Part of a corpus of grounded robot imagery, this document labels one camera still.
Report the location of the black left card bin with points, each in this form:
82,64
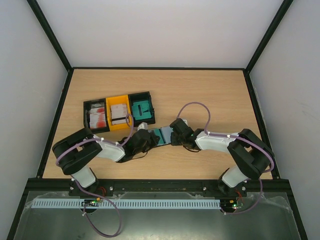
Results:
86,107

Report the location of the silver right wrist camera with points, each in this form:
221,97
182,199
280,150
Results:
184,120

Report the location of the yellow middle card bin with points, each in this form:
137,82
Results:
117,100

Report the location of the black right card bin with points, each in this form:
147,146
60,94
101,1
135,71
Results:
138,97

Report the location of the grey slotted cable duct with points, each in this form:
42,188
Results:
64,203

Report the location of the white striped cards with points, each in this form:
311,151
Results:
119,114

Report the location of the black leather card holder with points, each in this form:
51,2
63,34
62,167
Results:
164,134

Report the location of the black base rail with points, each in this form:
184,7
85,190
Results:
110,187

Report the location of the black card bin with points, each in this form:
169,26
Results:
86,107
138,97

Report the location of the red and white cards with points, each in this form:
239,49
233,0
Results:
97,116

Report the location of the teal card stack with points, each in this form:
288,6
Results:
141,110

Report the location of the black enclosure frame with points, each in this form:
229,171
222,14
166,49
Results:
273,185

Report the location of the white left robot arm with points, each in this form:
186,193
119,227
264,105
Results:
74,152

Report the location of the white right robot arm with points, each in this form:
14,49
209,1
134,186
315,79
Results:
251,155

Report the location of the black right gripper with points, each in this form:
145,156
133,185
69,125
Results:
173,135

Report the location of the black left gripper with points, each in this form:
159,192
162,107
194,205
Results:
148,149

